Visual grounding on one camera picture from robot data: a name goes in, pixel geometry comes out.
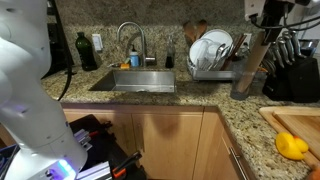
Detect curved steel faucet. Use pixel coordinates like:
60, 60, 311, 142
116, 21, 158, 68

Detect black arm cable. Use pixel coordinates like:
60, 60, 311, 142
49, 0, 74, 102

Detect grey dish drying rack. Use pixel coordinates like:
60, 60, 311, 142
186, 56, 268, 83

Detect wooden spoon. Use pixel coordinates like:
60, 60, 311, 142
182, 21, 198, 47
195, 19, 208, 40

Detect black knife block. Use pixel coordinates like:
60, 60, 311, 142
261, 57, 320, 104

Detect small wooden cutting board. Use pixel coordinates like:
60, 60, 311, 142
272, 110, 320, 162

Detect shiny metal container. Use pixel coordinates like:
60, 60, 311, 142
298, 39, 320, 59

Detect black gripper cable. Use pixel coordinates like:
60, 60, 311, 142
249, 13, 320, 32

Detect steel drawer bar handle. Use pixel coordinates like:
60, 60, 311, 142
221, 136, 250, 180

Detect metal spoons in rack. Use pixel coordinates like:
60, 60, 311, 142
208, 43, 233, 72

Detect black robot cart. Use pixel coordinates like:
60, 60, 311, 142
68, 114, 148, 180

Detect large light wooden cutting board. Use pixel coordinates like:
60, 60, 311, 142
258, 106, 320, 169

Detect stainless steel sink basin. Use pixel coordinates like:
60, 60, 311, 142
88, 68, 177, 94

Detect soap pump bottle blue label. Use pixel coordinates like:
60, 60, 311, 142
129, 44, 141, 69

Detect yellow rubber duck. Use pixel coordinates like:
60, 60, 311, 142
274, 132, 309, 162

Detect white wall outlet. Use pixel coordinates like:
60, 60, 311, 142
243, 33, 253, 48
91, 33, 104, 53

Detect brown wooden utensils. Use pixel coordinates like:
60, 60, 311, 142
220, 33, 248, 72

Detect wooden corner cabinet front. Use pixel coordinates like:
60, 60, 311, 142
193, 111, 250, 180

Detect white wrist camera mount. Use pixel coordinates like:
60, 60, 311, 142
244, 0, 268, 22

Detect large white plate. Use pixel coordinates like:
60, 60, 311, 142
200, 28, 234, 51

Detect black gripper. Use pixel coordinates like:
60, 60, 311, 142
261, 0, 294, 45

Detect aluminium extrusion bar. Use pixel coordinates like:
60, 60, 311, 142
73, 129, 94, 152
74, 161, 113, 180

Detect orange and black clamp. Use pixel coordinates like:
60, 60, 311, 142
111, 150, 143, 179

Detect wooden cabinet door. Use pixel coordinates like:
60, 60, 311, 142
131, 112, 204, 180
63, 111, 138, 158

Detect dark green glass bottle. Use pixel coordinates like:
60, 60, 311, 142
75, 31, 99, 72

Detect black kitchen appliance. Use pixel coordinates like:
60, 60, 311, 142
41, 21, 75, 79

